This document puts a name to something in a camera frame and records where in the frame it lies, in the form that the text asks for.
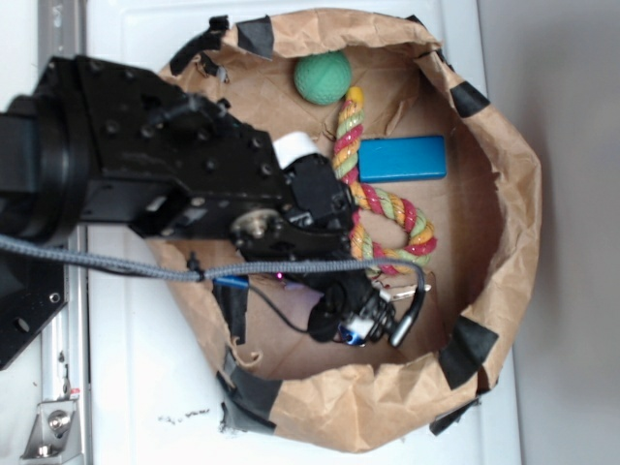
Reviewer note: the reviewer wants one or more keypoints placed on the green foam ball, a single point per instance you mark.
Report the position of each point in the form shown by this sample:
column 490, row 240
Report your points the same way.
column 323, row 79

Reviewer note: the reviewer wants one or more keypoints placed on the aluminium extrusion rail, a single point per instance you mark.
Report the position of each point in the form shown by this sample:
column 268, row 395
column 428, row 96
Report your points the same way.
column 61, row 430

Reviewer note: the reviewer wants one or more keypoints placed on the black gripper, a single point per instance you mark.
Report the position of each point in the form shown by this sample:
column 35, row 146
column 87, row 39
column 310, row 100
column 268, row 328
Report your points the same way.
column 119, row 146

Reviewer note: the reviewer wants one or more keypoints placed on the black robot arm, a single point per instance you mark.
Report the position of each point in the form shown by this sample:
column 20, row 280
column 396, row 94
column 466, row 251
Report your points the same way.
column 21, row 170

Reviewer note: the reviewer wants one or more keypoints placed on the black mounting plate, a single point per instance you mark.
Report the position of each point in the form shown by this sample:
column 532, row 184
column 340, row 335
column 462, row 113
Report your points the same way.
column 32, row 293

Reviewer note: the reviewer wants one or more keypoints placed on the blue rectangular block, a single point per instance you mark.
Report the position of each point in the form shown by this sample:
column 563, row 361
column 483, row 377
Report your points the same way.
column 402, row 159

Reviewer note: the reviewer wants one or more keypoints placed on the brown paper bag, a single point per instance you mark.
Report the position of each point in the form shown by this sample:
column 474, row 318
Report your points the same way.
column 487, row 214

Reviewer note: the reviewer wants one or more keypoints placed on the multicolour rope toy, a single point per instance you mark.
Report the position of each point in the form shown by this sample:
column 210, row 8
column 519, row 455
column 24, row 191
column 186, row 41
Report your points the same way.
column 345, row 163

